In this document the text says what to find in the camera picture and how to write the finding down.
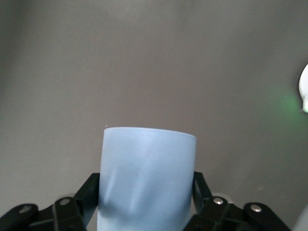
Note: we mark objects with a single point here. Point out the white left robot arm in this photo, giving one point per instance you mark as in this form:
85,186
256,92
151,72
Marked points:
304,84

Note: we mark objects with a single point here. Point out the dark grey table mat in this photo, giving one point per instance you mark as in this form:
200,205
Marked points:
144,72

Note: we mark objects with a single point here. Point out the light blue cup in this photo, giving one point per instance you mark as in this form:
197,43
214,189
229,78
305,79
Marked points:
146,168

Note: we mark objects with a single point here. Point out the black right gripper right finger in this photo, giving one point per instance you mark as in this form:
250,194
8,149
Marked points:
221,216

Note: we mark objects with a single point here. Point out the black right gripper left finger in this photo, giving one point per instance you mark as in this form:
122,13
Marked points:
60,216

